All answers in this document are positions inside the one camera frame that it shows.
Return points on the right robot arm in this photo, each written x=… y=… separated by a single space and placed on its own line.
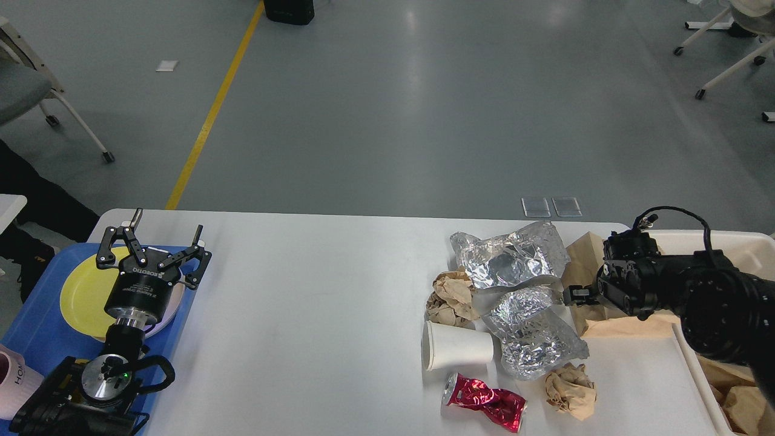
x=726 y=315

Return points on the person in dark clothes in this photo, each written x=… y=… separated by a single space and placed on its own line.
x=48 y=205

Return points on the blue plastic tray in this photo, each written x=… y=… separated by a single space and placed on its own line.
x=44 y=339

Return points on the crumpled aluminium foil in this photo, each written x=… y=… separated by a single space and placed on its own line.
x=509 y=260
x=534 y=339

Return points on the white chair base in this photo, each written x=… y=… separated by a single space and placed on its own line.
x=738 y=38

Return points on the lower crumpled aluminium foil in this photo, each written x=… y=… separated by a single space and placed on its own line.
x=534 y=339

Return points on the yellow plastic plate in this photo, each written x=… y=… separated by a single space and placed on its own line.
x=83 y=297

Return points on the white side table corner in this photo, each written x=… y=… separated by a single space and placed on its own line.
x=11 y=206

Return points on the left floor socket plate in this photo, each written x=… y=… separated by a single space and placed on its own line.
x=536 y=207

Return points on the right floor socket plate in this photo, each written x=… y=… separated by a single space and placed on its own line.
x=567 y=207

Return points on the brown paper bag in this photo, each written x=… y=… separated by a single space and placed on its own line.
x=743 y=406
x=603 y=322

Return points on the white paper cup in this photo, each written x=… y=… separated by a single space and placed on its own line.
x=447 y=346

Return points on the pink mug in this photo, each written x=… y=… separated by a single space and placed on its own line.
x=18 y=382

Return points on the grey office chair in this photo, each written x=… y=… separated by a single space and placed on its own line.
x=27 y=81

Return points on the black box on floor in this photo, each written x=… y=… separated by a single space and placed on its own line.
x=293 y=12

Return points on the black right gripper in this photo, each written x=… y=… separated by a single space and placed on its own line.
x=629 y=279

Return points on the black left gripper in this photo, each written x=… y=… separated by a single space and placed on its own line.
x=142 y=293

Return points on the upper crumpled aluminium foil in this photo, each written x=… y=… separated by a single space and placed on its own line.
x=509 y=260

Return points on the crushed red can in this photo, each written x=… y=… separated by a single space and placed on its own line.
x=501 y=406

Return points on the crumpled brown paper ball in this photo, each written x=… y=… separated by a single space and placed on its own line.
x=451 y=300

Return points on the floor socket plate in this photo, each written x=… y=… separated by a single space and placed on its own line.
x=567 y=207
x=536 y=207

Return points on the small crumpled brown paper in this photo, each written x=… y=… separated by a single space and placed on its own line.
x=570 y=390

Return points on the pink plate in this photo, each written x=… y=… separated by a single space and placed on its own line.
x=172 y=306

